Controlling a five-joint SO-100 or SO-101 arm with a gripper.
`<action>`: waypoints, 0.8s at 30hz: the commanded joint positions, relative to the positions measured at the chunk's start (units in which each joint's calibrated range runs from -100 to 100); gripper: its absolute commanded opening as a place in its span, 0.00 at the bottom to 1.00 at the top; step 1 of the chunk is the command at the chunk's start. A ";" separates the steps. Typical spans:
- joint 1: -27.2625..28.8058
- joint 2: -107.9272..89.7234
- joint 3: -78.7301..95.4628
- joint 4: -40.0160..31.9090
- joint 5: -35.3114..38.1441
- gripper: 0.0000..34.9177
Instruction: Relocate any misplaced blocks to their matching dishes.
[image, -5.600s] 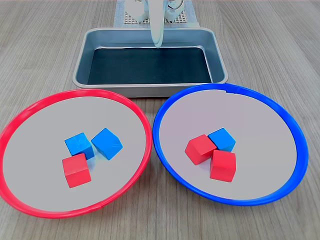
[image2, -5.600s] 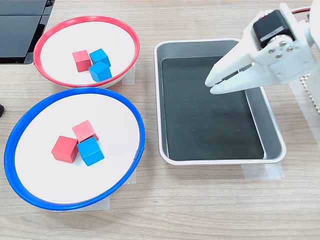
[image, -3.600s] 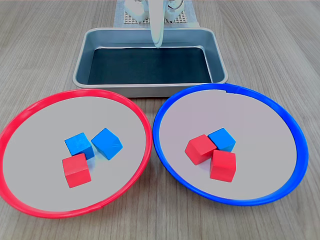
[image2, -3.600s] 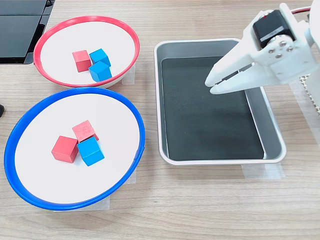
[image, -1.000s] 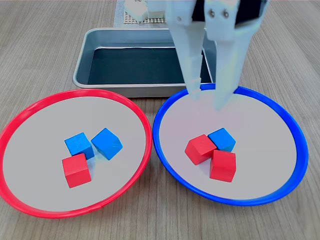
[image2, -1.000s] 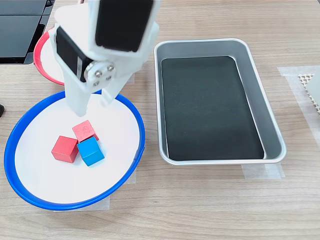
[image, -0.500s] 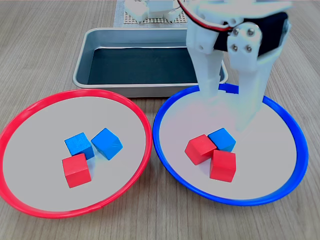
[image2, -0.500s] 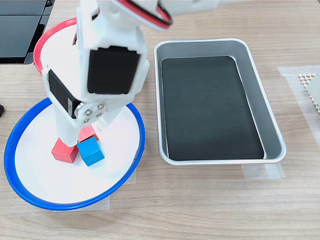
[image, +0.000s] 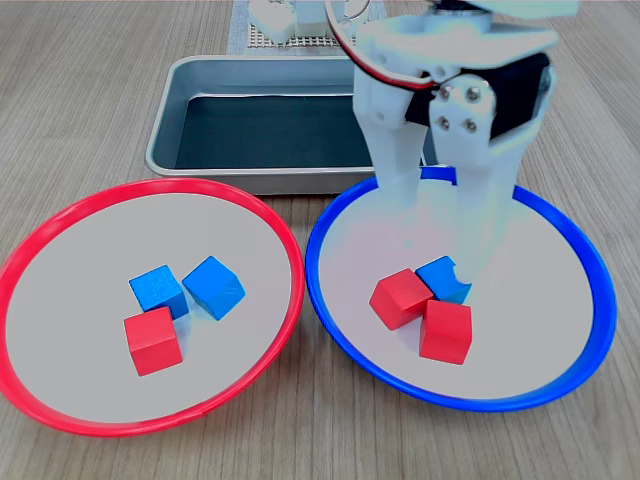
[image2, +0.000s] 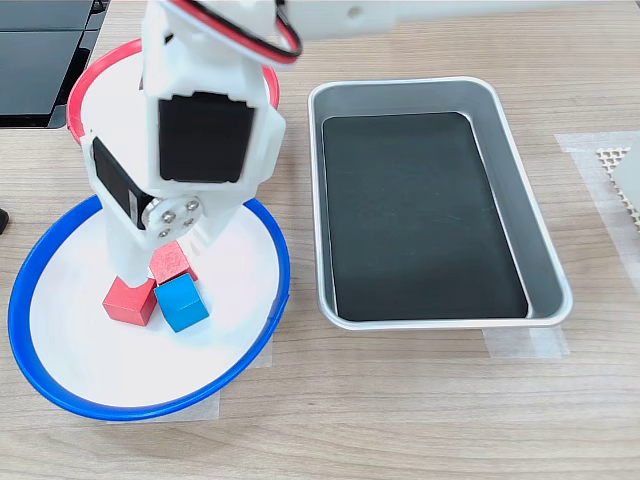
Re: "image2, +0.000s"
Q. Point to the red wooden cube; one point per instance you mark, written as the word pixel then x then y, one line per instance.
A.
pixel 125 305
pixel 172 262

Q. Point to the blue wooden cube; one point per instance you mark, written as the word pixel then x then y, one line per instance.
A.
pixel 180 302

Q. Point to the red-rimmed white plate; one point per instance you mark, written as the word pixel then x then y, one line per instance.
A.
pixel 110 100

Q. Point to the blue-rimmed white plate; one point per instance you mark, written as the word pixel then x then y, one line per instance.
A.
pixel 100 360

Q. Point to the small black object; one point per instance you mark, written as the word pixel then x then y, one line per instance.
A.
pixel 3 222

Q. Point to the black flat device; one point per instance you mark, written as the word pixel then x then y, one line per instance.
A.
pixel 30 75

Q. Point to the clear tape strip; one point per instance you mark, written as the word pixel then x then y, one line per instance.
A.
pixel 267 357
pixel 212 407
pixel 525 345

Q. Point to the black tray mat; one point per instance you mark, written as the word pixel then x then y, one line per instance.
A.
pixel 410 240

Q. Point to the steel tray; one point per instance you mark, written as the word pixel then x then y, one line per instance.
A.
pixel 525 240

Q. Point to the pale perforated base plate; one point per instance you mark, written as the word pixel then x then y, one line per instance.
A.
pixel 610 156

